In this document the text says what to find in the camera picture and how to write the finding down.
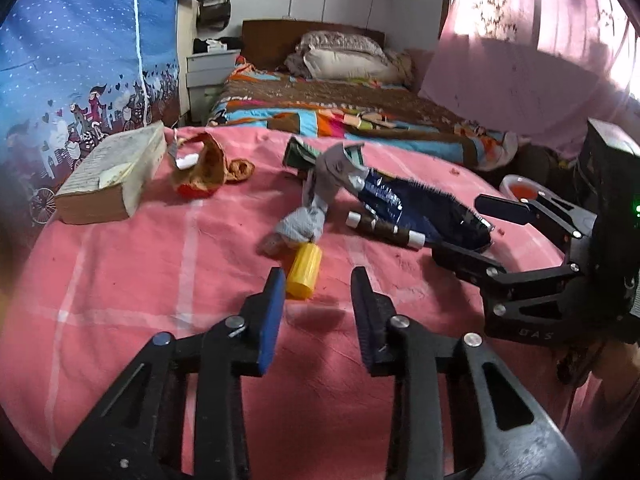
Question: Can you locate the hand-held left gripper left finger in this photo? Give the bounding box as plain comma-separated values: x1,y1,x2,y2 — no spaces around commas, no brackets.
52,266,287,480

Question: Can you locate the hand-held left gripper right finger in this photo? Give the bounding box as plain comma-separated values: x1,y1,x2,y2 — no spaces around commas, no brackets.
350,266,583,480

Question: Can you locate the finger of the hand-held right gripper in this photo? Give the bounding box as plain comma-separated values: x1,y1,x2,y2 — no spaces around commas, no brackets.
474,191,598,253
431,240,583,306

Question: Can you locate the small yellow bottle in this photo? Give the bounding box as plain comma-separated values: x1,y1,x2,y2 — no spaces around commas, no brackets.
285,241,322,301

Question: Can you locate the dark blue snack packet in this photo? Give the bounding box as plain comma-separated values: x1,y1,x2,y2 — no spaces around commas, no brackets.
357,170,496,253

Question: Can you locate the thick worn book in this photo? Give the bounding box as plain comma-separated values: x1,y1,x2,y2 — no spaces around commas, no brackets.
54,121,168,225

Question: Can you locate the white bowl with red contents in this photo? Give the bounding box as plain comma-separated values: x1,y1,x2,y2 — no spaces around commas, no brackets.
500,174,543,206

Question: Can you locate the brown tube with white caps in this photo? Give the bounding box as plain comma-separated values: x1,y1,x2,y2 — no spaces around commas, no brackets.
346,211,427,250

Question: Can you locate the pink checked blanket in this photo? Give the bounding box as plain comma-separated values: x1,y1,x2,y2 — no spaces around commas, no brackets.
0,125,640,480

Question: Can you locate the grey knotted cloth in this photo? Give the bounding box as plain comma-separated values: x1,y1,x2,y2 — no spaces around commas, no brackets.
257,142,368,261

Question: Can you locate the pink curtain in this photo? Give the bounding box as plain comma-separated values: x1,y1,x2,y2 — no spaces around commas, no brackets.
419,0,640,161

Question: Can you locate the crumpled orange wrapper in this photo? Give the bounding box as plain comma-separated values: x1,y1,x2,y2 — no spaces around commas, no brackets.
170,131,256,200

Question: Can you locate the green striped packet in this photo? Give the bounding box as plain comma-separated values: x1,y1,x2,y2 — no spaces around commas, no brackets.
283,136,326,176

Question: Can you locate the colourful patchwork quilt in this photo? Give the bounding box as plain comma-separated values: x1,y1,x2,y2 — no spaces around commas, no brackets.
207,57,518,168

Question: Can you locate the cream pillow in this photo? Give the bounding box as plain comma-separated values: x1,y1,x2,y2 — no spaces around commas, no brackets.
302,49,401,81

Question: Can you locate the frilly grey pillow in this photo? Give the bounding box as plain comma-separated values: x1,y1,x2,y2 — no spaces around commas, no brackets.
296,30,388,61

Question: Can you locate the white nightstand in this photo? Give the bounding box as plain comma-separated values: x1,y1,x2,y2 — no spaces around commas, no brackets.
186,50,242,126

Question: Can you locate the black item on nightstand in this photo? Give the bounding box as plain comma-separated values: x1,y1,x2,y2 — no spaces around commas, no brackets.
192,36,243,54

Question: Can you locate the brown wooden headboard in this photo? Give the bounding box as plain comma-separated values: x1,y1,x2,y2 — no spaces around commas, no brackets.
241,19,386,71

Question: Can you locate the brown handbag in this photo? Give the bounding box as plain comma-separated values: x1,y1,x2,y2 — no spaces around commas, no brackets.
199,0,232,31

